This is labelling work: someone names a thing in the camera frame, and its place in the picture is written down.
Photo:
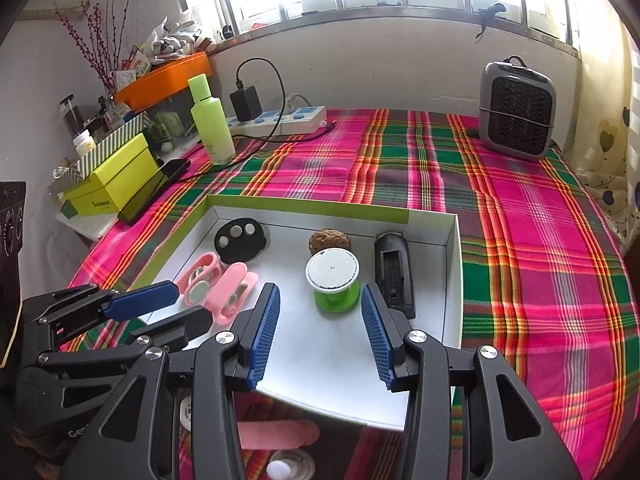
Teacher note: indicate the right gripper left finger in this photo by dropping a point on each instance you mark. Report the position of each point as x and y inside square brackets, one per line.
[135, 434]

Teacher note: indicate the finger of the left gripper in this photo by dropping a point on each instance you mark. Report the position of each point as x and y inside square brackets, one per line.
[172, 334]
[86, 306]

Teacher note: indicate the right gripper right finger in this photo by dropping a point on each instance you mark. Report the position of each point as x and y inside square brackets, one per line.
[506, 433]

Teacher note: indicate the pink cable winder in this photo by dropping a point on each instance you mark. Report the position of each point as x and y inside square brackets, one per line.
[195, 284]

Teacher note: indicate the pink oblong case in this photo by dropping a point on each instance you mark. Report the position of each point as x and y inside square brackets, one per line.
[226, 298]

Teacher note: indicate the black round three-button device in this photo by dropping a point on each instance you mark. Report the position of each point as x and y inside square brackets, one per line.
[240, 240]

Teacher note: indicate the pink clip case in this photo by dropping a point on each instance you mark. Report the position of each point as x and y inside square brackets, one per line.
[277, 435]

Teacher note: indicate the white green spool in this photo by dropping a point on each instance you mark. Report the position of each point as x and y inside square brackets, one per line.
[333, 275]

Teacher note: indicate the brown walnut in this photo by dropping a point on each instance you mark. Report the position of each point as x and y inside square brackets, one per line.
[328, 238]

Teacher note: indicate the black rectangular battery charger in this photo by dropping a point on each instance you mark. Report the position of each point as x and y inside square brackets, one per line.
[393, 272]

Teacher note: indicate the small white round jar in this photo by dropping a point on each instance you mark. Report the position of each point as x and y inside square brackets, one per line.
[185, 413]

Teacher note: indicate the green white cardboard box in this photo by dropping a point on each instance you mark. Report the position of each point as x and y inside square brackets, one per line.
[322, 361]

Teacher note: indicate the yellow green shoe box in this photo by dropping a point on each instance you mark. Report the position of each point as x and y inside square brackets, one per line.
[111, 186]

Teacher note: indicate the plaid pink green bedspread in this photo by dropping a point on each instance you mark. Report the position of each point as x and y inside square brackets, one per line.
[543, 278]

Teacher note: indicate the black smartphone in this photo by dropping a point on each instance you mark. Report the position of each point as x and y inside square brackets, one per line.
[167, 175]

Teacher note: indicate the striped white gift box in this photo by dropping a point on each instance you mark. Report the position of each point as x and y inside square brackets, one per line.
[106, 148]

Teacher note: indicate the dark glass jar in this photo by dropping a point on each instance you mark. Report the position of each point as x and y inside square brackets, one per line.
[71, 115]

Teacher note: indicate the clear plastic storage bin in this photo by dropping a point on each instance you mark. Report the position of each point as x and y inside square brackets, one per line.
[171, 119]

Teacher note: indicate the green lotion bottle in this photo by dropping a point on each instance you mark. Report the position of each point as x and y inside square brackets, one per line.
[209, 120]

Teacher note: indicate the black power adapter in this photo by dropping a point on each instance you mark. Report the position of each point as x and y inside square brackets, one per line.
[246, 104]

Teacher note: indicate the white blue power strip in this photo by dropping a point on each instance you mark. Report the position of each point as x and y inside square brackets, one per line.
[304, 120]

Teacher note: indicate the orange storage bin lid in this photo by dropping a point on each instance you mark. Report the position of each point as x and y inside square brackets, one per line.
[163, 82]

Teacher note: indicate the red berry branches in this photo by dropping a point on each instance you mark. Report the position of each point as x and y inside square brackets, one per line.
[98, 30]

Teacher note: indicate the heart patterned curtain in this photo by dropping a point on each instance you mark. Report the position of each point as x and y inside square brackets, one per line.
[605, 150]

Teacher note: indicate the grey small space heater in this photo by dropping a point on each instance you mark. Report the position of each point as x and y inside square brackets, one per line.
[517, 109]

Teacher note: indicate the black clip on windowsill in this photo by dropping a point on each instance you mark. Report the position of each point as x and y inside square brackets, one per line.
[487, 15]

